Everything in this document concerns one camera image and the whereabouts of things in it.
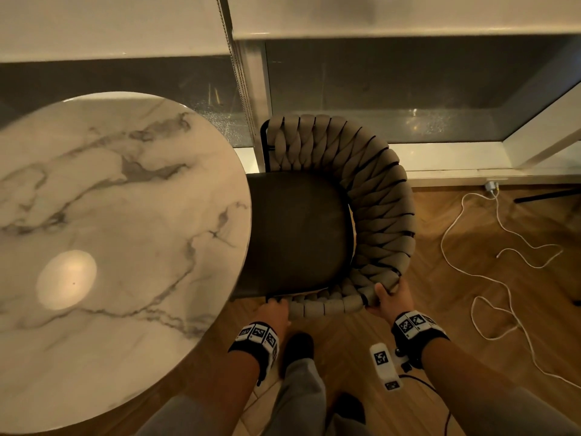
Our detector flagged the white wrist camera unit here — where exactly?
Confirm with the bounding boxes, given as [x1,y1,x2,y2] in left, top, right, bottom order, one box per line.
[369,342,403,392]

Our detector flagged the person's left forearm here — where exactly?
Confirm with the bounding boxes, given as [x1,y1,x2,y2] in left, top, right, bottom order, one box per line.
[179,348,262,436]

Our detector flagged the black sock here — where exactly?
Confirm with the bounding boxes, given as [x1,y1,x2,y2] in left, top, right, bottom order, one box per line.
[333,392,367,426]
[280,332,315,378]

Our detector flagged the black marker wristband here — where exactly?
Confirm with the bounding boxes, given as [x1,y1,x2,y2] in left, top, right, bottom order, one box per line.
[228,322,280,387]
[391,310,450,372]

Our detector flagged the person's right hand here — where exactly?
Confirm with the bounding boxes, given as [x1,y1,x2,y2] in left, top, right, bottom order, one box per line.
[366,282,415,321]

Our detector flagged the thin black cable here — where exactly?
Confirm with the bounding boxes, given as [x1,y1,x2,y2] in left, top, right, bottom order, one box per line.
[399,373,453,436]

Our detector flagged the grey woven armchair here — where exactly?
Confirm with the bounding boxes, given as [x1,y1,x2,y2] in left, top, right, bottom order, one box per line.
[231,114,417,320]

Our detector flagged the black stand leg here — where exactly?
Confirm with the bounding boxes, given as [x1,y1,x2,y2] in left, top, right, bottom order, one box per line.
[513,188,581,205]

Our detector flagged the beaded blind chain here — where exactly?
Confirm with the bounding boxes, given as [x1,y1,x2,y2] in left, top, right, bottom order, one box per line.
[215,0,256,147]

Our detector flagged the white window frame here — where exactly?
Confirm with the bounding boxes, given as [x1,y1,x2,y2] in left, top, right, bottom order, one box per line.
[234,40,581,186]

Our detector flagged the grey trousers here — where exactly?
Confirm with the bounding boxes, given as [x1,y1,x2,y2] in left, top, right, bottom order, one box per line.
[136,358,374,436]

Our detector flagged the person's right forearm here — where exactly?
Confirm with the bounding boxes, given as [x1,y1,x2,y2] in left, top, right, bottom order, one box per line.
[420,337,581,436]

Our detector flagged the person's left hand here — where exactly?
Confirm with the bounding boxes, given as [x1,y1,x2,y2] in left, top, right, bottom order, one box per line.
[254,298,292,339]

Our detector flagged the white roller blind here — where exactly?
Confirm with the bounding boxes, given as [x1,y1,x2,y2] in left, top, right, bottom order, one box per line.
[226,0,581,41]
[0,0,230,64]

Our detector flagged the long white cable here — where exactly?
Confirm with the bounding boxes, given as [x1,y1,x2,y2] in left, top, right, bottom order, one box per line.
[440,188,581,389]

